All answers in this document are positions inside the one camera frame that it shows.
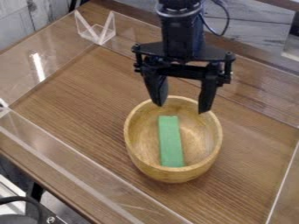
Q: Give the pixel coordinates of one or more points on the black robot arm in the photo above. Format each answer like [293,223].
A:
[177,7]

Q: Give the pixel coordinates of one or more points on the brown wooden bowl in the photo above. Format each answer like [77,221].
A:
[201,139]

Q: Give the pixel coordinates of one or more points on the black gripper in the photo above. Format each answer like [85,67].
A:
[183,55]

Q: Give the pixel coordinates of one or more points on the clear acrylic tray wall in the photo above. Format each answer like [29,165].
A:
[68,145]

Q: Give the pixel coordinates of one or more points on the green rectangular block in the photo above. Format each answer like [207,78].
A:
[169,142]

